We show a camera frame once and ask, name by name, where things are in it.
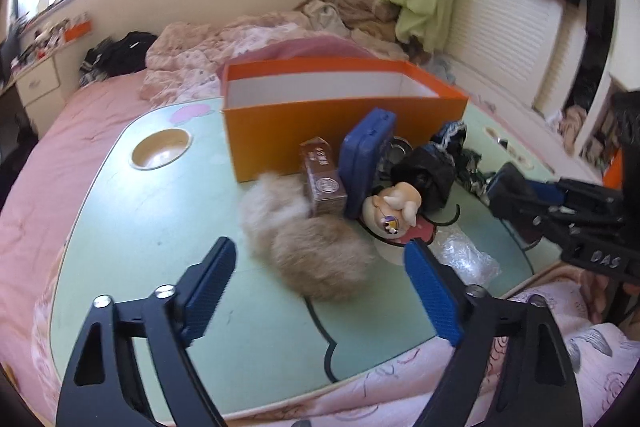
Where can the pile of beige clothes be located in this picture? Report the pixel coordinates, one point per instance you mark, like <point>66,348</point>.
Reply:
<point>340,12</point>

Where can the black clothing heap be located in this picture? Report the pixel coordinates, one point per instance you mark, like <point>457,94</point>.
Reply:
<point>120,54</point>

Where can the pink floral quilt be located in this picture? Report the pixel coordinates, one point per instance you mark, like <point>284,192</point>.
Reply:
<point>190,57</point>

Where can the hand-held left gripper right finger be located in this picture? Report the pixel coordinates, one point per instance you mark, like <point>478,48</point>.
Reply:
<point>432,297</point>

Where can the maroon pillow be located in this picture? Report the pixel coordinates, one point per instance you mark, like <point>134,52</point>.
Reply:
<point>300,49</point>

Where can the clear plastic wrap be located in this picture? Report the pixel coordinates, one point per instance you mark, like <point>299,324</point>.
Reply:
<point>465,254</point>

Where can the small cartoon toy figure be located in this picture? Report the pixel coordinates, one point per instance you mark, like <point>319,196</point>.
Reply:
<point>390,212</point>

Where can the white nightstand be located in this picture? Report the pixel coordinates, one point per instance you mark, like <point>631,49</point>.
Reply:
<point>40,82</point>

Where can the white louvered wardrobe door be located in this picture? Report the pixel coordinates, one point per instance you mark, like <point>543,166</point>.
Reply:
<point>505,37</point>

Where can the light green desktop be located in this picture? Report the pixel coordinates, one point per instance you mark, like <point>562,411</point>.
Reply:
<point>165,217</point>

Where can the black pouch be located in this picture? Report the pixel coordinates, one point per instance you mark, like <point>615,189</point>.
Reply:
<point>425,177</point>

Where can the orange cardboard box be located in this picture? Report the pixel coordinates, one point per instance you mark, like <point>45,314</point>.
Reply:
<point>290,127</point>

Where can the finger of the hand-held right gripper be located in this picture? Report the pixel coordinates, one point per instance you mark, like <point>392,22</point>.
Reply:
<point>550,193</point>
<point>515,202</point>

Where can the pink bed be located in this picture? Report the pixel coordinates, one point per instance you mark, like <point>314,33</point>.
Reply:
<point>50,167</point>

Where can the blue hard case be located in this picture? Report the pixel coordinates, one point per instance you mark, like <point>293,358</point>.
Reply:
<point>365,157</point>

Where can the brown carton box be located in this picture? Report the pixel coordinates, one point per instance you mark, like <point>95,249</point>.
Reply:
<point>322,177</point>

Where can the dark green patterned cloth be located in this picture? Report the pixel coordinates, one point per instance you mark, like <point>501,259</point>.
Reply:
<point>467,157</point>

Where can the small orange tray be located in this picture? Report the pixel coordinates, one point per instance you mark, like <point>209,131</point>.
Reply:
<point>77,32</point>

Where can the person's right hand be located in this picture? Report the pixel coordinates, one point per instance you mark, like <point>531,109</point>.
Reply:
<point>595,294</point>

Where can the beige furry plush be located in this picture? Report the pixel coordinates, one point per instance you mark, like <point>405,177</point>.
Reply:
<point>315,257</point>

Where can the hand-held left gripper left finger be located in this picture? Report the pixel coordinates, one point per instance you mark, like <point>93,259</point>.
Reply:
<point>210,287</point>

